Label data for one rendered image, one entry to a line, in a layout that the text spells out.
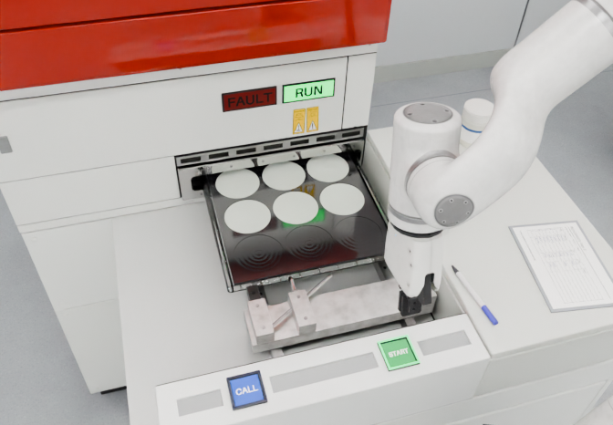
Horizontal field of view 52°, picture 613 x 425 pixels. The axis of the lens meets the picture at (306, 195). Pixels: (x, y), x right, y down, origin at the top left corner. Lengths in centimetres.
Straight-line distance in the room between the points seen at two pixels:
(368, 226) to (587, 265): 44
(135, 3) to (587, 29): 71
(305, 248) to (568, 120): 230
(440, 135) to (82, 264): 108
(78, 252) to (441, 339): 89
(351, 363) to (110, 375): 110
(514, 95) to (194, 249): 86
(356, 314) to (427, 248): 41
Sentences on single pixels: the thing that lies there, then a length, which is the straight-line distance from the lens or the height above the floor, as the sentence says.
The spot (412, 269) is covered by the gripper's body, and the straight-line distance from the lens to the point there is 86.
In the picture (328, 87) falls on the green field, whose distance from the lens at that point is 137.
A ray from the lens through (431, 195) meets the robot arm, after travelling 73.
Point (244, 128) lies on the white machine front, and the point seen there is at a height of 102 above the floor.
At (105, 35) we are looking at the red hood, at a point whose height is 131.
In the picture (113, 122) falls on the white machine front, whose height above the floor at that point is 109.
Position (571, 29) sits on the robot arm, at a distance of 80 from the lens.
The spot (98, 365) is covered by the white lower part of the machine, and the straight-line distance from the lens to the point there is 199.
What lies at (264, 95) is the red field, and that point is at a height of 111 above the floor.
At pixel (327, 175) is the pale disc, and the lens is 145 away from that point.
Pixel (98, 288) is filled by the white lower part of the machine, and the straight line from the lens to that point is 170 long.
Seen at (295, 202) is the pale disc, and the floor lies 90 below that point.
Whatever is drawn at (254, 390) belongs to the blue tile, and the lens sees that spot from 104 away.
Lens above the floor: 188
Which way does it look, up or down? 45 degrees down
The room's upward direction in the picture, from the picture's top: 2 degrees clockwise
